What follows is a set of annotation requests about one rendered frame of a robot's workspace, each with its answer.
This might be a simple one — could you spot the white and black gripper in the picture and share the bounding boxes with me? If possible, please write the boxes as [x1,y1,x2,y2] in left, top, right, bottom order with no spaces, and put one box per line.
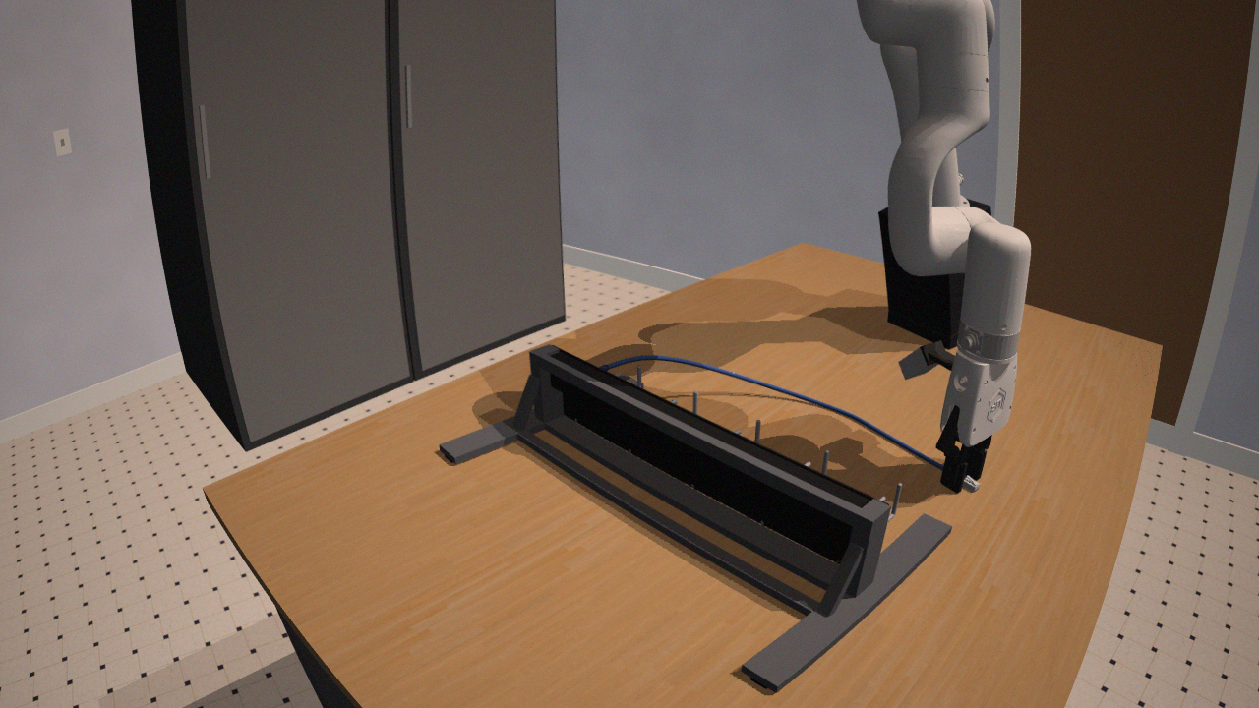
[935,340,1017,494]

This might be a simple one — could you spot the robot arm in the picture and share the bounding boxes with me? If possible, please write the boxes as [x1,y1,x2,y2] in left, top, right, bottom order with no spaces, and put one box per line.
[857,0,1031,360]

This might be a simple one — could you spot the blue patch cord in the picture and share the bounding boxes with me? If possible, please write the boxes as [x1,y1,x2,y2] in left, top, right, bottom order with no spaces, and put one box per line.
[599,355,943,470]

